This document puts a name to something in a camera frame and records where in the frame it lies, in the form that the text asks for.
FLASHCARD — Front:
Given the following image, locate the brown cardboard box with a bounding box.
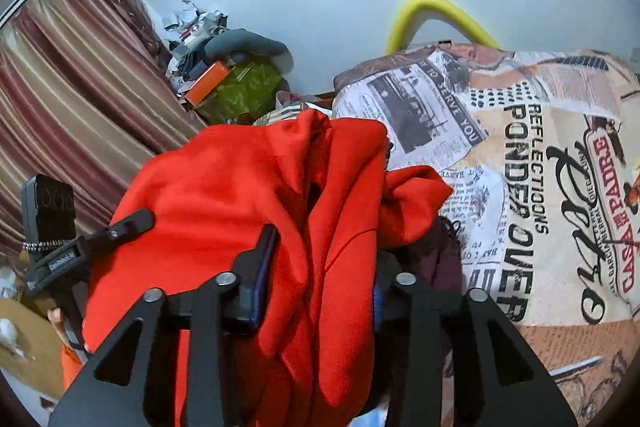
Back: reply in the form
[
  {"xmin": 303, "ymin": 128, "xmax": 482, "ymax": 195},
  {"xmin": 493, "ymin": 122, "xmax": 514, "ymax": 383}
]
[{"xmin": 1, "ymin": 299, "xmax": 64, "ymax": 399}]

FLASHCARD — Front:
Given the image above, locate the newspaper print bed cover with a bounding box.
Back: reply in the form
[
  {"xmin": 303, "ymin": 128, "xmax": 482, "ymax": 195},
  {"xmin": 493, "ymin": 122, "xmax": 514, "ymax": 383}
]
[{"xmin": 254, "ymin": 42, "xmax": 640, "ymax": 425}]

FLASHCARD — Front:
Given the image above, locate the left hand orange sleeve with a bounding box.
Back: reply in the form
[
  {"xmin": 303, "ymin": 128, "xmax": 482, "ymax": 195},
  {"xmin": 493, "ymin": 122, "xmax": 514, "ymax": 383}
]
[{"xmin": 47, "ymin": 308, "xmax": 92, "ymax": 355}]

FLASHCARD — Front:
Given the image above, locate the dark folded clothes pile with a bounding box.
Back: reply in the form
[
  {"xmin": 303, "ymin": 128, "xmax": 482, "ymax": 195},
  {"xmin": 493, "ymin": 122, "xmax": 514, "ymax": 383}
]
[{"xmin": 390, "ymin": 216, "xmax": 463, "ymax": 294}]

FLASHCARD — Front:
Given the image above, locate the red large garment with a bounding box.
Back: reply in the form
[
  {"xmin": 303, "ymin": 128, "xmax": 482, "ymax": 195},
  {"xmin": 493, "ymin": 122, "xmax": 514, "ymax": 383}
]
[{"xmin": 84, "ymin": 109, "xmax": 450, "ymax": 426}]

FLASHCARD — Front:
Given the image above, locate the yellow foam tube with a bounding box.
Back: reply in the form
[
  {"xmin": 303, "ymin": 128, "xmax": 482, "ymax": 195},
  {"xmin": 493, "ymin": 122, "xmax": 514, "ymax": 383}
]
[{"xmin": 385, "ymin": 0, "xmax": 499, "ymax": 55}]

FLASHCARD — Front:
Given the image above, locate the clutter pile with green bag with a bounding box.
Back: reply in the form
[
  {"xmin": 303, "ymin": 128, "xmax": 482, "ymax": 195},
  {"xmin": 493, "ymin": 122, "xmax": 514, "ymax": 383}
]
[{"xmin": 162, "ymin": 0, "xmax": 291, "ymax": 124}]

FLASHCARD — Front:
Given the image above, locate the striped maroon curtain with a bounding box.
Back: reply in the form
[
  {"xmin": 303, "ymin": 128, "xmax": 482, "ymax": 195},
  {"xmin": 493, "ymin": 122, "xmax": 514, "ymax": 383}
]
[{"xmin": 1, "ymin": 0, "xmax": 203, "ymax": 257}]

